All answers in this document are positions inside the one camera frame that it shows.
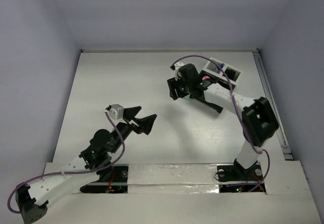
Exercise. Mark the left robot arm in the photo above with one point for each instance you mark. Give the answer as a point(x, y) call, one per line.
point(34, 197)

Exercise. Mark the black slotted organizer box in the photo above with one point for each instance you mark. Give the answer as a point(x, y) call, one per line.
point(214, 94)

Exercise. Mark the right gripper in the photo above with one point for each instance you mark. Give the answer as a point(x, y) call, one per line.
point(173, 84)

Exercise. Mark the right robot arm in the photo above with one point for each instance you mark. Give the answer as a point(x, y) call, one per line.
point(256, 116)

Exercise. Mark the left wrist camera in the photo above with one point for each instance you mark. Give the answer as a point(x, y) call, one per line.
point(115, 112)

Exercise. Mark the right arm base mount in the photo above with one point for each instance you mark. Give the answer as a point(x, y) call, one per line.
point(235, 179)

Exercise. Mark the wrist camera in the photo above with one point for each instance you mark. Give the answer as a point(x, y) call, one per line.
point(115, 112)
point(175, 67)

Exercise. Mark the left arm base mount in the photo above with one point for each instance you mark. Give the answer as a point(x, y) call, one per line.
point(117, 183)

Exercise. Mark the blue cap black highlighter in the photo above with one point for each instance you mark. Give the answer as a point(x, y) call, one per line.
point(220, 67)

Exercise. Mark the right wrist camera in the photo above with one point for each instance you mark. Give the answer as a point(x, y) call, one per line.
point(175, 67)

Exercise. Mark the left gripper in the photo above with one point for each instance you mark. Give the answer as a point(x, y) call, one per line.
point(130, 122)

